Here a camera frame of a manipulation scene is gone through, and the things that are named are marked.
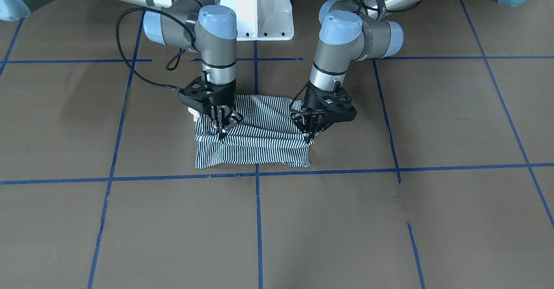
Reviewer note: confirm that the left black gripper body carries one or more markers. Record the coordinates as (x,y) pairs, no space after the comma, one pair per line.
(314,99)

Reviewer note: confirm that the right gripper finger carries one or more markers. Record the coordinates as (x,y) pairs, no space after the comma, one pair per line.
(215,116)
(231,118)

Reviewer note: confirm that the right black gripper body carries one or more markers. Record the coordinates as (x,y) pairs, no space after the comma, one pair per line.
(224,95)

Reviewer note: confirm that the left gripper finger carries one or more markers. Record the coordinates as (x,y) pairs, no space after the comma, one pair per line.
(301,121)
(313,125)

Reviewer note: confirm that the striped polo shirt white collar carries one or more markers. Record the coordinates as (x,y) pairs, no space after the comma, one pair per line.
(266,135)

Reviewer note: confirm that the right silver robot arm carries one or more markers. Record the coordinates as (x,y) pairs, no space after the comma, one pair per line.
(202,26)

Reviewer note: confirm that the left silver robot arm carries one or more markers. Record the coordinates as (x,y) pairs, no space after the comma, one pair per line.
(352,30)

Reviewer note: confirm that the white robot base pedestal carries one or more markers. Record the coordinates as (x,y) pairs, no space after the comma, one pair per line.
(262,20)

